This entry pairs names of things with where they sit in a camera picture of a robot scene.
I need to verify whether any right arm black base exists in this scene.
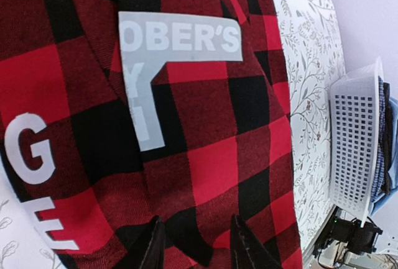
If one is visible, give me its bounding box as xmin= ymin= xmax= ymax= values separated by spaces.
xmin=312 ymin=207 xmax=383 ymax=257

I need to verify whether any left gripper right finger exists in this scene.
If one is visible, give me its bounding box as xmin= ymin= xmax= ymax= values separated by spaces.
xmin=230 ymin=214 xmax=282 ymax=269

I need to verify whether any floral patterned table cloth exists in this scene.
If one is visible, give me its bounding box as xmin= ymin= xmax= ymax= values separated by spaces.
xmin=0 ymin=0 xmax=348 ymax=269

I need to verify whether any white plastic laundry basket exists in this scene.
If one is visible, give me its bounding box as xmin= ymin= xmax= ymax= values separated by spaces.
xmin=329 ymin=58 xmax=384 ymax=224

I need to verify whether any light blue collared shirt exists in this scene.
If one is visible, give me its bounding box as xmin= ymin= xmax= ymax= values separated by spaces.
xmin=371 ymin=98 xmax=397 ymax=216

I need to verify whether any dark checked shirt in basket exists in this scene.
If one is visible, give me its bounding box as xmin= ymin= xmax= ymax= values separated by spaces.
xmin=376 ymin=77 xmax=392 ymax=194

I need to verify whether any red black plaid shirt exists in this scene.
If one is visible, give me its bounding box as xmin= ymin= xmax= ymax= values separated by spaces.
xmin=0 ymin=0 xmax=304 ymax=269

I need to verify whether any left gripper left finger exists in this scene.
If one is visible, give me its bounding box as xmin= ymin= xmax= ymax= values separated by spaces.
xmin=129 ymin=216 xmax=165 ymax=268

